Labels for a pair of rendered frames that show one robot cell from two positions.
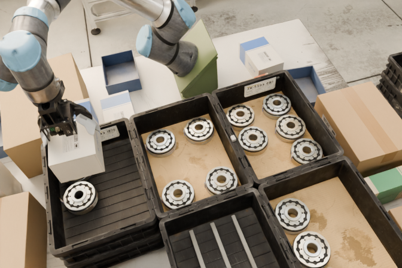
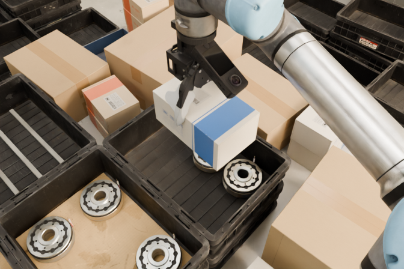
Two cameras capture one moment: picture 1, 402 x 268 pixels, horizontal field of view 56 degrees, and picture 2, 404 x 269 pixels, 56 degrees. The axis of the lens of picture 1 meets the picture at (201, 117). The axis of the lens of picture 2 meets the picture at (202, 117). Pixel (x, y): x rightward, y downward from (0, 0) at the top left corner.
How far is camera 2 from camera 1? 111 cm
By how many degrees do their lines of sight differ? 76
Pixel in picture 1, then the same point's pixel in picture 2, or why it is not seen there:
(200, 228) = not seen: hidden behind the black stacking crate
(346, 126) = not seen: outside the picture
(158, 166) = (147, 230)
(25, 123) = (350, 183)
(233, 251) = (24, 178)
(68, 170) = not seen: hidden behind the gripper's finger
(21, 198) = (267, 125)
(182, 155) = (122, 258)
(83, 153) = (166, 86)
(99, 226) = (175, 144)
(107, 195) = (188, 172)
